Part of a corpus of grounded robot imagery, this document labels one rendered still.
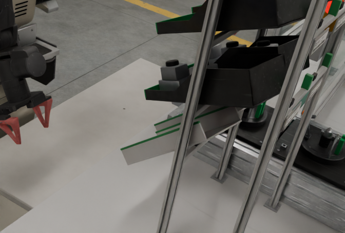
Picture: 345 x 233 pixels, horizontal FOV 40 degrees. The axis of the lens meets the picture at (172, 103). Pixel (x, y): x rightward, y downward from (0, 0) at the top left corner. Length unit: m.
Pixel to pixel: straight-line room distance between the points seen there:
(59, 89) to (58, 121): 1.83
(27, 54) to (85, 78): 2.40
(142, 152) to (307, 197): 0.50
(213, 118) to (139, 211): 0.32
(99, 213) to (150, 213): 0.13
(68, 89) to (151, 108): 1.77
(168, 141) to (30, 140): 0.53
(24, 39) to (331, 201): 1.02
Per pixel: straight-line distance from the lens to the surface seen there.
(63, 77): 3.51
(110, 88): 1.74
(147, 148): 1.12
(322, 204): 1.38
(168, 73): 1.06
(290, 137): 1.50
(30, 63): 1.14
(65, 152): 1.42
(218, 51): 1.20
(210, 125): 1.13
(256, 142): 1.42
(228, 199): 1.37
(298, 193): 1.39
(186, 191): 1.35
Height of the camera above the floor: 1.74
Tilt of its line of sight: 31 degrees down
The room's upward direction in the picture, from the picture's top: 12 degrees clockwise
